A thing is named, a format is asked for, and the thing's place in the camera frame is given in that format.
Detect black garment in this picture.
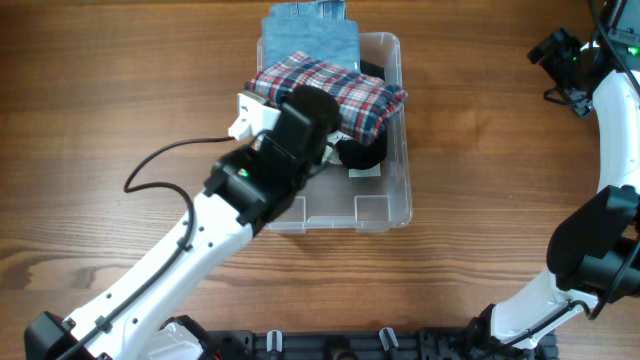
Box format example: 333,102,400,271
330,66,405,170

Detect red plaid shirt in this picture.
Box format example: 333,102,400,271
245,51,408,145

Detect blue denim jeans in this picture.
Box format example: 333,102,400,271
261,1,360,71

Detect white printed t-shirt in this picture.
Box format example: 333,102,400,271
322,131,352,165

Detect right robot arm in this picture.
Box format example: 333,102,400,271
451,0,639,359

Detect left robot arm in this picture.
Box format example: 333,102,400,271
24,86,341,359

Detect clear plastic storage bin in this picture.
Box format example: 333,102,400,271
254,31,414,235

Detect white label in bin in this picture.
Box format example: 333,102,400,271
348,164,381,178

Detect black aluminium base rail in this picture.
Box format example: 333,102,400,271
209,328,560,360

